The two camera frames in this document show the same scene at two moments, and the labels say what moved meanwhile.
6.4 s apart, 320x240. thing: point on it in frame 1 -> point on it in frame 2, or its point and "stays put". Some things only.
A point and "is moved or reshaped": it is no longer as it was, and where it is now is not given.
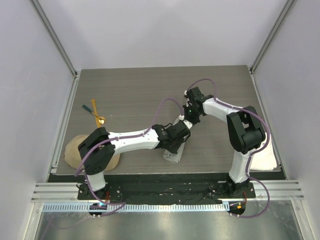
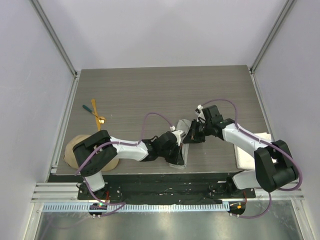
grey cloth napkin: (173, 157) is moved or reshaped
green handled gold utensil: (89, 110) stays put
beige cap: (72, 157) stays put
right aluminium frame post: (271, 35) stays put
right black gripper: (193, 121) -> (192, 136)
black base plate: (135, 189) stays put
